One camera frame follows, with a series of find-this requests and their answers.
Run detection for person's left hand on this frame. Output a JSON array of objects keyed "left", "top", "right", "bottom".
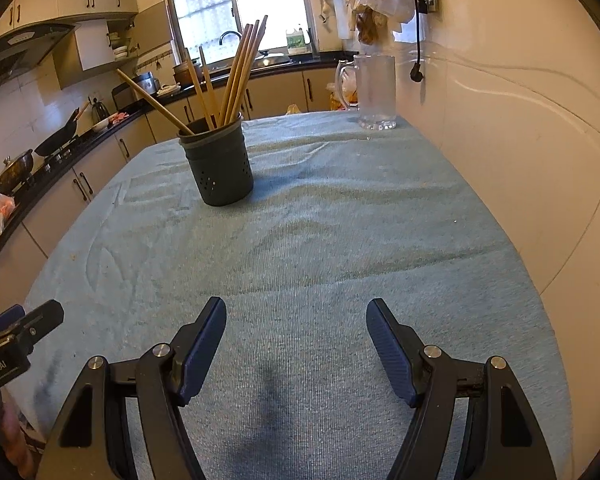
[{"left": 1, "top": 396, "right": 36, "bottom": 479}]

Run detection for black frying pan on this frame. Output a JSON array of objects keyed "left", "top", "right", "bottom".
[{"left": 33, "top": 102, "right": 92, "bottom": 157}]

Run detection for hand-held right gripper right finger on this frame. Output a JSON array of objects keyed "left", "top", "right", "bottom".
[{"left": 366, "top": 298, "right": 556, "bottom": 480}]

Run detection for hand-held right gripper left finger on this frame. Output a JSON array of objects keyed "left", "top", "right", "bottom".
[{"left": 36, "top": 297, "right": 228, "bottom": 480}]

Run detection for plastic bag of food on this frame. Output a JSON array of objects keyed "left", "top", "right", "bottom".
[{"left": 328, "top": 72, "right": 361, "bottom": 112}]

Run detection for range hood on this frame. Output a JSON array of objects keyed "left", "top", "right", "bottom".
[{"left": 0, "top": 22, "right": 81, "bottom": 97}]

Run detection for open shelf with dishes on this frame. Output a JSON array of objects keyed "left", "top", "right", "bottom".
[{"left": 106, "top": 19, "right": 142, "bottom": 62}]

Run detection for black kitchen countertop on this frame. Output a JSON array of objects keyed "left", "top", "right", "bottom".
[{"left": 0, "top": 52, "right": 356, "bottom": 286}]

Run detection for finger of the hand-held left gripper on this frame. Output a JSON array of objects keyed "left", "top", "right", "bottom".
[
  {"left": 0, "top": 305, "right": 25, "bottom": 341},
  {"left": 17, "top": 300, "right": 65, "bottom": 346}
]

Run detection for cream base kitchen cabinets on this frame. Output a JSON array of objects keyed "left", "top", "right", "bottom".
[{"left": 0, "top": 67, "right": 341, "bottom": 321}]

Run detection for group of wooden chopsticks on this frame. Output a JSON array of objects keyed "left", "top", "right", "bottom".
[{"left": 116, "top": 15, "right": 269, "bottom": 136}]

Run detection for brown clay pot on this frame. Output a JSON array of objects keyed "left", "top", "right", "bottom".
[{"left": 172, "top": 60, "right": 202, "bottom": 87}]

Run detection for kitchen window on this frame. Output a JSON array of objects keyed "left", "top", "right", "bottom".
[{"left": 161, "top": 0, "right": 315, "bottom": 63}]

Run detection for black power cable with plug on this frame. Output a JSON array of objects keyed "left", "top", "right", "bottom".
[{"left": 403, "top": 0, "right": 427, "bottom": 84}]

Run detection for dark grey utensil holder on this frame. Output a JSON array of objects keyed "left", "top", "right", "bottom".
[{"left": 177, "top": 112, "right": 255, "bottom": 207}]

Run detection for pale green table cloth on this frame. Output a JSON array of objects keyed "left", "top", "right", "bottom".
[{"left": 17, "top": 110, "right": 573, "bottom": 480}]

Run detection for clear glass mug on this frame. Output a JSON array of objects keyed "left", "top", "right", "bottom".
[{"left": 335, "top": 55, "right": 398, "bottom": 132}]

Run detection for metal cooking pot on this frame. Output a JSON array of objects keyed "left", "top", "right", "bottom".
[{"left": 0, "top": 148, "right": 35, "bottom": 197}]

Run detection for silver rice cooker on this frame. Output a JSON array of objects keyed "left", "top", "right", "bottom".
[{"left": 131, "top": 72, "right": 162, "bottom": 97}]

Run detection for hanging white cloth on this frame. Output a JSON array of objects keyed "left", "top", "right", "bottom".
[{"left": 331, "top": 0, "right": 354, "bottom": 41}]

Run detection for gas stove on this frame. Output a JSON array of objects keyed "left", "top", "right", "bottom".
[{"left": 29, "top": 142, "right": 98, "bottom": 173}]

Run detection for bowl of food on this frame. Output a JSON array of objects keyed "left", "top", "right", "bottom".
[{"left": 92, "top": 112, "right": 132, "bottom": 134}]

